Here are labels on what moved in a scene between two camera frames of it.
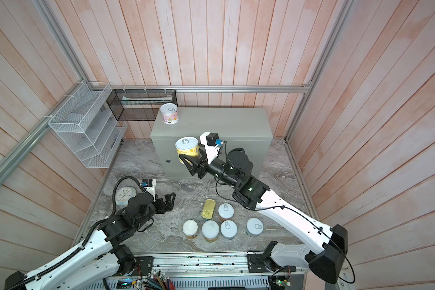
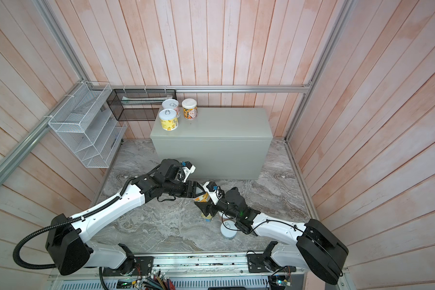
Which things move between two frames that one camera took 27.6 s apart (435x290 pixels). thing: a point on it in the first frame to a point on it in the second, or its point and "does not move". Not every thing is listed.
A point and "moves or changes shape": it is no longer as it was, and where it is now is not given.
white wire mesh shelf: [89, 127] does not move
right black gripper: [200, 165] to [206, 206]
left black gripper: [170, 205] to [193, 193]
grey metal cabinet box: [247, 128] does not move
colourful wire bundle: [157, 280] does not move
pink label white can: [170, 113] moves or changes shape
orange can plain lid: [210, 229] to [205, 198]
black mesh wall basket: [139, 104] does not move
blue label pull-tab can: [228, 229] does not move
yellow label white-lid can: [188, 145] to [168, 119]
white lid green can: [190, 228] to [190, 107]
